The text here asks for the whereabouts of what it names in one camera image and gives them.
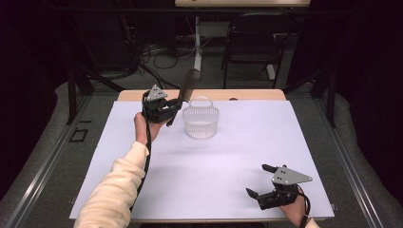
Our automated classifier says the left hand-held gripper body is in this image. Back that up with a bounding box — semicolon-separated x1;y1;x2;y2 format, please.
141;84;176;124

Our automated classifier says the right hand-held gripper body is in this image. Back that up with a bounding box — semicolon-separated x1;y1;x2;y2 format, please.
256;164;314;211

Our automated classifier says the black cleaver knife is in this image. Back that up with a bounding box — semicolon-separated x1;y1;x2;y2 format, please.
165;67;202;127

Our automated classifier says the white plastic basket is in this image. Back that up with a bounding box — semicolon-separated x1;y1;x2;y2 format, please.
182;95;221;140

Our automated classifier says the person's left hand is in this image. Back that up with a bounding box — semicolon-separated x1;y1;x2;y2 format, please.
133;111;169;146

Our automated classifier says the person's right hand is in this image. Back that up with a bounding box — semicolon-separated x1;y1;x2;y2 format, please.
278;186;310;228

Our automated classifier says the white table board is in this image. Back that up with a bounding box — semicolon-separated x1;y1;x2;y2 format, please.
68;100;336;220

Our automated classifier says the white desk leg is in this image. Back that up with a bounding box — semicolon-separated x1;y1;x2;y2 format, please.
192;15;204;82

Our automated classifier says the black chair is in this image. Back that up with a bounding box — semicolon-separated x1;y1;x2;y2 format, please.
221;11;297;89

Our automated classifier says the light wooden desk top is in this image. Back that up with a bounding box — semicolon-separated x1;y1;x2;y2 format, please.
174;0;311;8

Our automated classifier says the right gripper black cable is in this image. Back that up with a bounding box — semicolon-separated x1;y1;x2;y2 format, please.
297;185;313;228

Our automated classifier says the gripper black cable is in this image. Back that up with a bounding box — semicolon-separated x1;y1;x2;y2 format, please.
297;185;313;228
128;90;154;213

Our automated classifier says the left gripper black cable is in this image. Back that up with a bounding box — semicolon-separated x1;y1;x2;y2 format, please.
128;90;154;213

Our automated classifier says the bundle of floor cables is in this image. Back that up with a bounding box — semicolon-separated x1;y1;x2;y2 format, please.
139;37;198;71

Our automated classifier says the silver floor rail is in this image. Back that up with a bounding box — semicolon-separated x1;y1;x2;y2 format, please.
5;94;93;228
312;98;385;228

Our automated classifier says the black metal frame stand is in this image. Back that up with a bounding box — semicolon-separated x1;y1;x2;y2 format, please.
281;66;338;129
66;66;126;125

